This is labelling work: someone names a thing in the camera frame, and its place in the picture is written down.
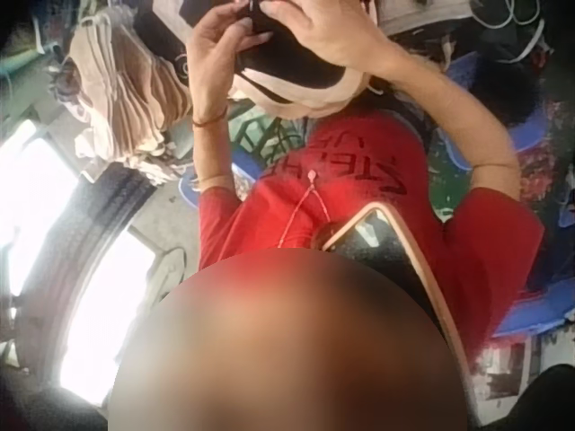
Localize person's left hand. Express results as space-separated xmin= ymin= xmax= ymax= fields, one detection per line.
xmin=185 ymin=1 xmax=273 ymax=123

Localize person's right hand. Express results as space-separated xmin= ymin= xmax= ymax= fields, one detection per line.
xmin=259 ymin=0 xmax=388 ymax=74

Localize black and beige fabric piece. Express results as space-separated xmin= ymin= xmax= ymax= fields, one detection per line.
xmin=226 ymin=0 xmax=366 ymax=121

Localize black fabric piece white stripes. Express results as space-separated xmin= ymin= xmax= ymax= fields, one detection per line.
xmin=133 ymin=0 xmax=204 ymax=89

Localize green plastic crate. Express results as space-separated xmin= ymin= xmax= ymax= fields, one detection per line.
xmin=226 ymin=103 xmax=312 ymax=180

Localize stack of beige fabric pieces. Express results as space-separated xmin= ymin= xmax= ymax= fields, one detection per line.
xmin=66 ymin=12 xmax=197 ymax=185

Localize blue plastic chair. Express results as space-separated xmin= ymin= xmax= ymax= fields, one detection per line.
xmin=424 ymin=48 xmax=575 ymax=343

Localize red string bracelet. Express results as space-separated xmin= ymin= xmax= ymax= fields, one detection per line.
xmin=191 ymin=107 xmax=229 ymax=130

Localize pile of dark fabric and cords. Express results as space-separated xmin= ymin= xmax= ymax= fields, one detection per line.
xmin=376 ymin=0 xmax=575 ymax=136

